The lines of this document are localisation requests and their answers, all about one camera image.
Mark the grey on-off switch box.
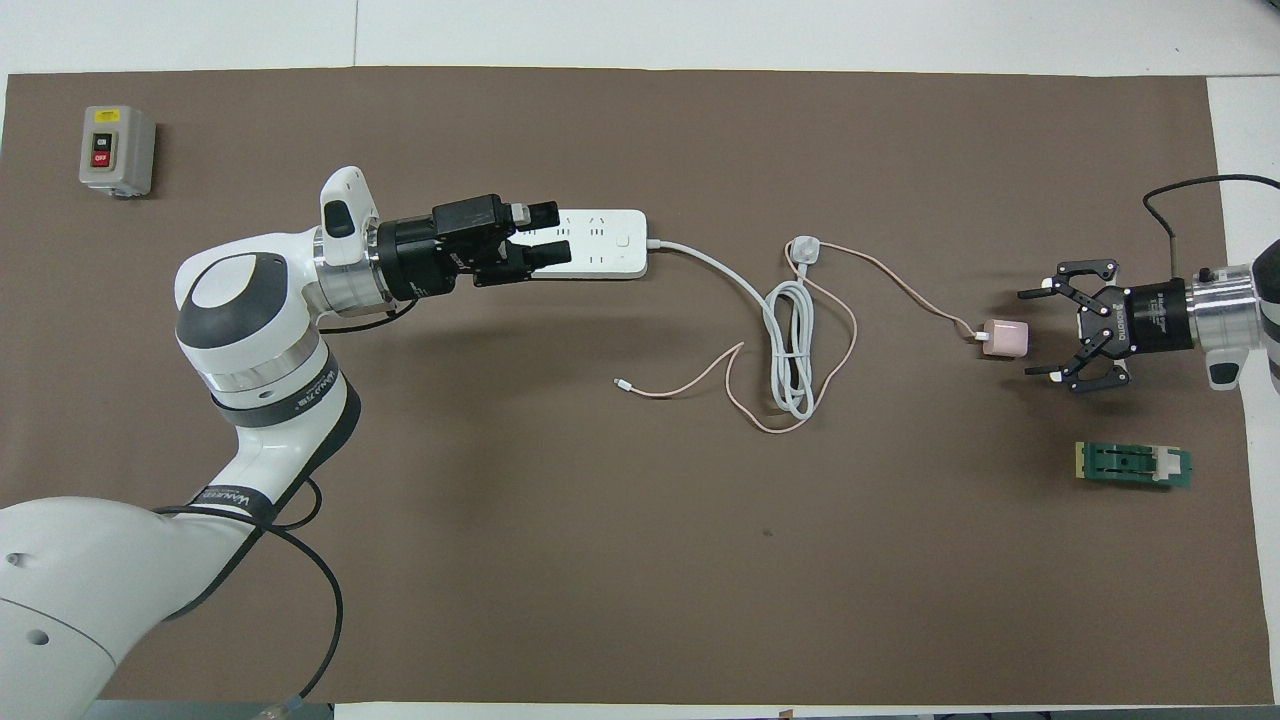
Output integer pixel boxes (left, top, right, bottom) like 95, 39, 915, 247
79, 105, 157, 198

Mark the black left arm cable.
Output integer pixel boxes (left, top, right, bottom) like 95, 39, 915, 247
150, 295, 421, 720

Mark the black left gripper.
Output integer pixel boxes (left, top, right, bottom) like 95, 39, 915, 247
378, 195, 573, 301

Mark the pink charger block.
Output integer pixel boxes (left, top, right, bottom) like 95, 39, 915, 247
978, 318, 1031, 359

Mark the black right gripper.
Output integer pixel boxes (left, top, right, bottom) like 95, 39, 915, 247
1018, 260, 1196, 393

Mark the white power cord with plug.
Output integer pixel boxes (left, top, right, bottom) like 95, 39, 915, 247
645, 235, 823, 421

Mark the white power strip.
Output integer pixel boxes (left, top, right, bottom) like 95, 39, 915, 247
515, 208, 649, 280

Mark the pink charging cable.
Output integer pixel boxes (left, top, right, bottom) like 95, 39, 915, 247
613, 243, 986, 434

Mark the brown table mat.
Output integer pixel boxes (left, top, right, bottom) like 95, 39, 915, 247
0, 66, 1273, 706

